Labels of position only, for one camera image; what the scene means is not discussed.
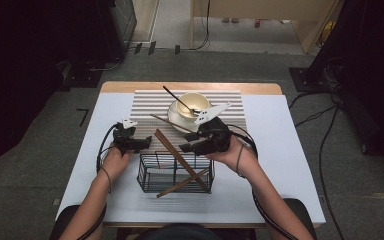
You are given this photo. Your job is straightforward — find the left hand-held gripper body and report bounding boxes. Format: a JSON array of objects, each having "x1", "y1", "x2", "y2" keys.
[{"x1": 112, "y1": 117, "x2": 141, "y2": 156}]

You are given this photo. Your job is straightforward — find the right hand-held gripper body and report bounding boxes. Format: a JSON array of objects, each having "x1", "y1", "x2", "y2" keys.
[{"x1": 194, "y1": 102, "x2": 233, "y2": 156}]

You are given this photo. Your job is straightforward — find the black wire basket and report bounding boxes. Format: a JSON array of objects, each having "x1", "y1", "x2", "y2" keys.
[{"x1": 136, "y1": 150, "x2": 216, "y2": 194}]

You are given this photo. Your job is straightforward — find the person's left hand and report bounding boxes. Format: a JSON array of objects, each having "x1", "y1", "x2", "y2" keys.
[{"x1": 101, "y1": 143, "x2": 133, "y2": 183}]

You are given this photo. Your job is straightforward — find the person's right hand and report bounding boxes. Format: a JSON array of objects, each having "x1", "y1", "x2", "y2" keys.
[{"x1": 210, "y1": 134, "x2": 261, "y2": 178}]

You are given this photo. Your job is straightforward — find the white saucer plate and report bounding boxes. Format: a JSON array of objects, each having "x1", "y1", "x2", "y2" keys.
[{"x1": 167, "y1": 99, "x2": 214, "y2": 134}]

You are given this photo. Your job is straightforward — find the cream ceramic bowl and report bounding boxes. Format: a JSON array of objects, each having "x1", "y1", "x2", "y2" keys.
[{"x1": 175, "y1": 92, "x2": 212, "y2": 119}]

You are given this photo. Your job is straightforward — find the grey striped placemat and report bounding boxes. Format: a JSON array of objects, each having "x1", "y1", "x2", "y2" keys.
[{"x1": 129, "y1": 89, "x2": 249, "y2": 155}]

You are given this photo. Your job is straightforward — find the wooden table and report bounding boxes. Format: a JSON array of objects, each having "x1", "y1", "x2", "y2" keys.
[{"x1": 100, "y1": 81, "x2": 321, "y2": 230}]

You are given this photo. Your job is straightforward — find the white table cover sheet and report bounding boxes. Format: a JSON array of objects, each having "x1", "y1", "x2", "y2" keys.
[{"x1": 55, "y1": 92, "x2": 327, "y2": 225}]

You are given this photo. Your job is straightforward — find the black stand base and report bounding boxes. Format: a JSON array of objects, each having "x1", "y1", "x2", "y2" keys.
[
  {"x1": 58, "y1": 59, "x2": 104, "y2": 91},
  {"x1": 288, "y1": 66, "x2": 333, "y2": 94}
]

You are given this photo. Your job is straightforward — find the person's dark clothing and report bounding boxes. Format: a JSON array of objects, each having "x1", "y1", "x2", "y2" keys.
[{"x1": 116, "y1": 222, "x2": 258, "y2": 240}]

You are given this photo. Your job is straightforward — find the dark cabinet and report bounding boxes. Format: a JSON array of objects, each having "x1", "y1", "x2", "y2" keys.
[{"x1": 108, "y1": 0, "x2": 138, "y2": 61}]

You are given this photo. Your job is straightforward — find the black curtain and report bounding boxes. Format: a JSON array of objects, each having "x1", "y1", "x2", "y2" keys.
[
  {"x1": 304, "y1": 0, "x2": 384, "y2": 171},
  {"x1": 0, "y1": 0, "x2": 114, "y2": 178}
]

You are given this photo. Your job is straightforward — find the light wooden desk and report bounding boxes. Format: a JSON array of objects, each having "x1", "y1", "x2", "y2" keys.
[{"x1": 189, "y1": 0, "x2": 343, "y2": 55}]

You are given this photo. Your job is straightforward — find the yellow object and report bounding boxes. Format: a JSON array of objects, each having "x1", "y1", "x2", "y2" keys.
[{"x1": 319, "y1": 20, "x2": 336, "y2": 46}]

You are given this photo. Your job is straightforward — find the grey wrist strap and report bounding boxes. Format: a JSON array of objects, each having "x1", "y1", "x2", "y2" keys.
[
  {"x1": 100, "y1": 165, "x2": 113, "y2": 194},
  {"x1": 235, "y1": 144, "x2": 248, "y2": 178}
]

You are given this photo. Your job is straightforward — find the left hand-held gripper black cable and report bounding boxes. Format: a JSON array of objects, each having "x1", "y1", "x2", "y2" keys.
[{"x1": 76, "y1": 122, "x2": 121, "y2": 240}]

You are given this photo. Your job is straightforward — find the hand-held gripper black cable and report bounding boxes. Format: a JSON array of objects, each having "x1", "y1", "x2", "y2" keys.
[
  {"x1": 226, "y1": 123, "x2": 299, "y2": 240},
  {"x1": 76, "y1": 122, "x2": 121, "y2": 240}
]

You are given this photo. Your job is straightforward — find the right hand-held gripper black cable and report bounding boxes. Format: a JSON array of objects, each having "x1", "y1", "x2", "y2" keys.
[{"x1": 226, "y1": 123, "x2": 299, "y2": 240}]

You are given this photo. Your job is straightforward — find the black handled metal spoon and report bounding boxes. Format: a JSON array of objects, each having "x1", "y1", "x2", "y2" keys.
[{"x1": 162, "y1": 85, "x2": 203, "y2": 117}]

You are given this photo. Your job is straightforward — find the long black floor cable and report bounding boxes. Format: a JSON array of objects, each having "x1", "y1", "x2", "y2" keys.
[{"x1": 318, "y1": 106, "x2": 346, "y2": 240}]

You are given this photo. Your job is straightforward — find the black hanging cable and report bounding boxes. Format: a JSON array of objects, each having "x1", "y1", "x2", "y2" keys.
[{"x1": 190, "y1": 0, "x2": 212, "y2": 52}]

